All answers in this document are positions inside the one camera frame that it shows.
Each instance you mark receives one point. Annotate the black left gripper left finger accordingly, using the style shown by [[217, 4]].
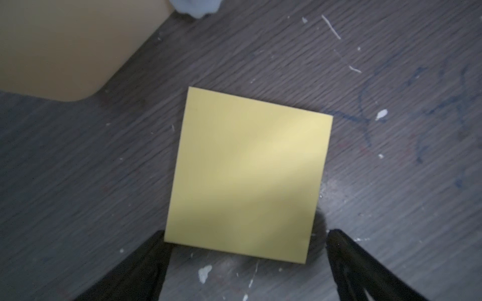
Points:
[[139, 277]]

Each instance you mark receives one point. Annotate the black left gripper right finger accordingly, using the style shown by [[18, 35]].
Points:
[[358, 275]]

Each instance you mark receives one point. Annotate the yellow sticky pad right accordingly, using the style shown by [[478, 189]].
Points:
[[247, 176]]

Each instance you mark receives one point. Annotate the blue penguin drawer knob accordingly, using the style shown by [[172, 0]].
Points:
[[196, 8]]

